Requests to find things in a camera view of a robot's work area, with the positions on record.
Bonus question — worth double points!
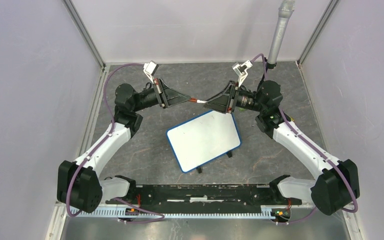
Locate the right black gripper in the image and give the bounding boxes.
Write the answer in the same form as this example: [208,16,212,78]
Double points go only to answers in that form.
[202,80,265,114]

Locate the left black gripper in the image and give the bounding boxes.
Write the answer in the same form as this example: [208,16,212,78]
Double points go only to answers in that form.
[132,77,191,112]

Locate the white marker pen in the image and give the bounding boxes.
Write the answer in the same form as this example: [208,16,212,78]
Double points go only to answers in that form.
[196,99,207,104]

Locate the blue framed whiteboard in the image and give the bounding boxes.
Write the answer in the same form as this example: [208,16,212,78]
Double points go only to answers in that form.
[166,110,242,173]

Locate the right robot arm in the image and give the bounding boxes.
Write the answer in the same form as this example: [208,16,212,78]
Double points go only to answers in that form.
[204,80,360,216]

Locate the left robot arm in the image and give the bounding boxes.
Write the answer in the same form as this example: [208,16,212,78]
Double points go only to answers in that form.
[56,78,191,213]

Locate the black microphone tripod stand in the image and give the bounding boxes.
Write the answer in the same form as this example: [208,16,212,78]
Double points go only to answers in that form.
[258,57,277,88]

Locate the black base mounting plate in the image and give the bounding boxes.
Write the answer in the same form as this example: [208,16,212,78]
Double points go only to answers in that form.
[122,183,302,214]

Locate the silver microphone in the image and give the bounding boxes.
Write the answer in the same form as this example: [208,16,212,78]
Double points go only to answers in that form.
[267,0,296,69]

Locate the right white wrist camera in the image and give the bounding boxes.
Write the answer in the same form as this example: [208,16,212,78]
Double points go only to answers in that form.
[232,60,253,87]

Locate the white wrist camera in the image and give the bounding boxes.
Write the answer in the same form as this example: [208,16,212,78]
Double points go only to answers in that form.
[232,60,253,87]
[143,60,159,82]

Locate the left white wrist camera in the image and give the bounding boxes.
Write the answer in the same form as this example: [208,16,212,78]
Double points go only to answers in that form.
[143,60,159,82]

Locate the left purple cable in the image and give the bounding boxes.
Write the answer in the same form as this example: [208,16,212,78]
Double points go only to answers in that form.
[65,62,166,225]

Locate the aluminium slotted cable rail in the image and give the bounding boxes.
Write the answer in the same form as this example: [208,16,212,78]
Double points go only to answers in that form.
[77,205,291,220]

